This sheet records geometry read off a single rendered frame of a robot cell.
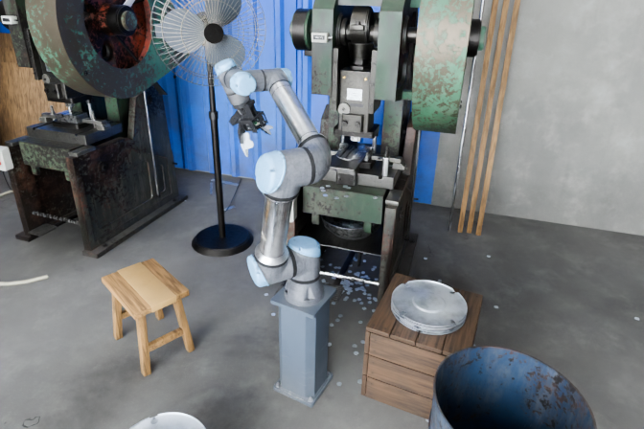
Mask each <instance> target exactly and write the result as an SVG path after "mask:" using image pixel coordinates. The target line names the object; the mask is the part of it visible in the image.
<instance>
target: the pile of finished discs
mask: <svg viewBox="0 0 644 429"><path fill-rule="evenodd" d="M453 292H454V290H453V288H451V287H449V286H447V285H445V284H442V283H440V282H434V281H427V280H415V281H409V282H407V283H406V284H400V285H399V286H397V287H396V288H395V290H394V291H393V294H392V299H391V309H392V312H393V314H394V316H395V317H396V319H397V320H398V321H399V322H400V323H402V324H403V325H404V326H406V327H408V328H410V329H412V330H415V331H417V332H419V330H420V331H421V333H424V334H430V335H444V334H449V333H453V332H454V331H456V330H458V329H459V328H460V327H461V326H463V325H464V323H465V320H466V316H467V311H468V307H467V303H466V301H465V299H464V298H463V297H462V296H461V295H460V294H459V293H458V292H455V293H453Z"/></svg>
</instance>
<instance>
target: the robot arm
mask: <svg viewBox="0 0 644 429"><path fill-rule="evenodd" d="M215 71H216V73H217V77H218V79H219V81H220V83H221V85H222V87H223V89H224V91H225V93H226V96H227V98H228V100H229V101H230V103H231V104H232V105H233V108H234V109H238V110H237V111H236V112H235V114H234V115H233V116H232V117H231V118H230V120H229V123H230V124H231V125H232V126H233V125H235V124H238V137H239V140H240V144H241V148H242V150H243V152H244V154H245V156H246V157H248V149H249V148H252V147H253V146H254V143H253V142H252V141H251V140H250V135H249V133H248V132H246V133H245V130H246V131H252V132H253V133H258V132H257V131H258V129H259V128H260V129H261V130H262V131H264V133H266V134H268V135H271V132H270V130H269V129H271V128H273V126H271V125H267V124H268V121H267V118H266V116H265V113H264V112H263V111H257V110H256V108H255V106H254V103H255V100H251V99H250V96H249V95H250V94H252V93H254V92H264V91H268V92H269V93H270V95H271V97H272V99H273V100H274V102H275V103H276V105H277V107H278V109H279V111H280V113H281V114H282V116H283V118H284V120H285V122H286V123H287V126H288V128H289V130H290V132H291V133H292V135H293V137H294V139H295V141H296V143H297V144H298V147H297V148H291V149H285V150H274V151H271V152H269V153H265V154H263V155H262V156H261V157H260V158H259V159H258V161H257V164H256V169H255V175H256V182H257V186H258V188H259V190H260V191H261V192H262V193H263V195H264V196H265V201H264V217H263V226H262V234H261V242H260V243H259V244H258V245H257V246H256V248H255V254H254V255H250V256H248V257H247V265H248V269H249V272H250V275H251V277H252V279H253V281H254V283H255V284H256V285H257V286H259V287H263V286H269V285H270V284H274V283H276V282H281V281H285V280H287V283H286V286H285V298H286V300H287V301H288V302H289V303H290V304H292V305H297V306H312V305H316V304H318V303H320V302H321V301H322V300H323V298H324V286H323V284H322V282H321V279H320V256H321V252H320V244H319V243H318V241H316V240H315V239H313V238H311V237H304V236H298V237H292V238H291V239H290V240H289V241H288V243H287V237H288V226H289V220H290V214H291V208H292V202H293V200H294V199H296V198H297V197H298V195H299V191H300V187H303V186H307V185H312V184H315V183H317V182H319V181H321V180H322V179H323V178H324V177H325V176H326V174H327V173H328V171H329V169H330V166H331V161H332V154H331V149H330V146H329V144H328V142H327V140H326V138H325V137H324V135H322V134H319V133H318V131H317V130H316V128H315V126H314V125H313V123H312V121H311V119H310V117H309V115H308V114H307V112H306V110H305V109H304V107H303V105H302V104H301V103H300V101H299V99H298V98H297V96H296V94H295V93H294V91H293V89H292V88H291V86H292V83H293V78H292V75H291V72H290V71H289V69H288V68H274V69H258V70H243V71H242V70H240V69H238V68H237V64H236V63H235V61H234V60H233V59H232V58H227V59H225V60H222V61H220V62H219V63H217V64H216V65H215ZM263 115H264V117H265V119H266V121H265V119H264V117H263ZM286 243H287V244H288V245H287V246H286Z"/></svg>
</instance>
